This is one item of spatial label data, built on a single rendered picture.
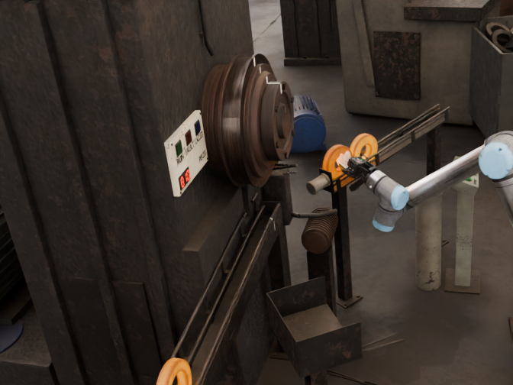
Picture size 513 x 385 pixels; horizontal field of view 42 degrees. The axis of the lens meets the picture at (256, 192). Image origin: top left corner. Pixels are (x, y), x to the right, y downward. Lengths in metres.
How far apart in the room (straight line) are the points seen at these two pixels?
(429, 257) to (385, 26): 2.22
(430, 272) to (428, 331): 0.31
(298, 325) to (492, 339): 1.15
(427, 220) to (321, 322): 1.08
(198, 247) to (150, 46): 0.65
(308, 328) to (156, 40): 1.01
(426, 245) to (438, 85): 2.02
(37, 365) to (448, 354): 1.69
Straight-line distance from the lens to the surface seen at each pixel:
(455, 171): 2.73
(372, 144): 3.05
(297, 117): 4.57
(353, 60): 5.18
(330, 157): 2.88
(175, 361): 1.90
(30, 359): 2.94
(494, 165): 2.48
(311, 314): 2.25
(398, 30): 4.99
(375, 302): 3.29
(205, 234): 2.23
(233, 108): 2.20
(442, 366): 2.97
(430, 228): 3.17
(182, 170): 2.09
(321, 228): 2.85
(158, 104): 1.98
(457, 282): 3.38
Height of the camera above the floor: 2.00
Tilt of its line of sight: 28 degrees down
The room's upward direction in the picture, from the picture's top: 7 degrees counter-clockwise
